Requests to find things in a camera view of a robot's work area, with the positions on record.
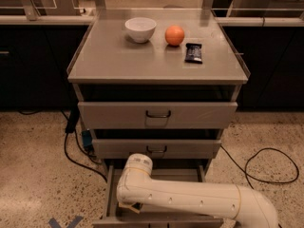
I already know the blue power adapter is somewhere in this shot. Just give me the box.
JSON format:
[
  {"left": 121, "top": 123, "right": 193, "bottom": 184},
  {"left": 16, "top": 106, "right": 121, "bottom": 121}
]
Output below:
[{"left": 81, "top": 130, "right": 93, "bottom": 151}]

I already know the middle grey drawer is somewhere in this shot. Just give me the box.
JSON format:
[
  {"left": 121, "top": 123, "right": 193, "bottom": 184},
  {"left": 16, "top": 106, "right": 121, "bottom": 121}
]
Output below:
[{"left": 92, "top": 139, "right": 221, "bottom": 159}]

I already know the black floor cable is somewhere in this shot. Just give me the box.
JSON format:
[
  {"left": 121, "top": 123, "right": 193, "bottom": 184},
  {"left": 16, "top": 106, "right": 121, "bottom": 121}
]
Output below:
[
  {"left": 219, "top": 144, "right": 300, "bottom": 192},
  {"left": 17, "top": 109, "right": 108, "bottom": 182}
]

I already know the dark blue snack bar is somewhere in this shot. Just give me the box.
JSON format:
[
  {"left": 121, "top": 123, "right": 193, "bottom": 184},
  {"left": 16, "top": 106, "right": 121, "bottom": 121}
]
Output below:
[{"left": 184, "top": 43, "right": 202, "bottom": 64}]

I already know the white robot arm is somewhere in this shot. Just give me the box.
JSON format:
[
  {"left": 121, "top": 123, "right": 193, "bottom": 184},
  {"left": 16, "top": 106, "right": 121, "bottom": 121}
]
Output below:
[{"left": 116, "top": 154, "right": 278, "bottom": 228}]

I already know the bottom grey open drawer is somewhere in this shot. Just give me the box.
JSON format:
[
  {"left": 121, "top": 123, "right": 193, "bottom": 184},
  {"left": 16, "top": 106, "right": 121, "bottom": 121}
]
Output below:
[{"left": 93, "top": 159, "right": 223, "bottom": 228}]

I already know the black floor cable left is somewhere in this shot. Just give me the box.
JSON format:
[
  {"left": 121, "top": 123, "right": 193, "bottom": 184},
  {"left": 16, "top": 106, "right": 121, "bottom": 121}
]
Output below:
[{"left": 17, "top": 109, "right": 108, "bottom": 182}]

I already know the orange fruit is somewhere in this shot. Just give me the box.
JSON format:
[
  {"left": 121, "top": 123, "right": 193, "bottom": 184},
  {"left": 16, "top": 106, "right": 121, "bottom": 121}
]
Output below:
[{"left": 165, "top": 26, "right": 184, "bottom": 47}]

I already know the white bowl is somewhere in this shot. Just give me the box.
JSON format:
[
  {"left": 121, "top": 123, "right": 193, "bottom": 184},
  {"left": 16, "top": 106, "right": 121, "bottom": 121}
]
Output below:
[{"left": 124, "top": 17, "right": 157, "bottom": 43}]

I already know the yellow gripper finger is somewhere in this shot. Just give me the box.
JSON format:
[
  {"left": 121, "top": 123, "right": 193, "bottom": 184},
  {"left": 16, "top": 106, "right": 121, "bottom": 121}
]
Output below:
[{"left": 119, "top": 202, "right": 141, "bottom": 214}]

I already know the grey metal drawer cabinet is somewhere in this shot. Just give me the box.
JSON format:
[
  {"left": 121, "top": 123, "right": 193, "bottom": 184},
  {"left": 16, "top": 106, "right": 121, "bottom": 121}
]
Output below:
[{"left": 66, "top": 8, "right": 251, "bottom": 228}]

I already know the black floor cable right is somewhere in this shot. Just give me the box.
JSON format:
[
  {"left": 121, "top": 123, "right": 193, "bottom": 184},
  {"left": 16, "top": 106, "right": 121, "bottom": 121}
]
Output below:
[{"left": 219, "top": 144, "right": 300, "bottom": 192}]

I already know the top grey drawer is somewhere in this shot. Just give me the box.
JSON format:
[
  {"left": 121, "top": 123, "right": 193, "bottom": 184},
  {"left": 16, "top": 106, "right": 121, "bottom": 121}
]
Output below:
[{"left": 78, "top": 102, "right": 238, "bottom": 129}]

